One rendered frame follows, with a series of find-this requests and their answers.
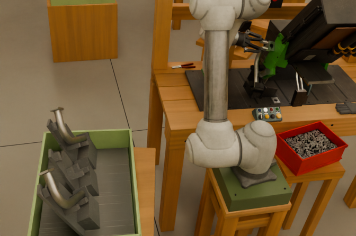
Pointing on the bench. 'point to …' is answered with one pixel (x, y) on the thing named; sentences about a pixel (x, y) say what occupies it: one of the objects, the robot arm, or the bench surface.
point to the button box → (267, 114)
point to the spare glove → (346, 108)
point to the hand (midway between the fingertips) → (266, 45)
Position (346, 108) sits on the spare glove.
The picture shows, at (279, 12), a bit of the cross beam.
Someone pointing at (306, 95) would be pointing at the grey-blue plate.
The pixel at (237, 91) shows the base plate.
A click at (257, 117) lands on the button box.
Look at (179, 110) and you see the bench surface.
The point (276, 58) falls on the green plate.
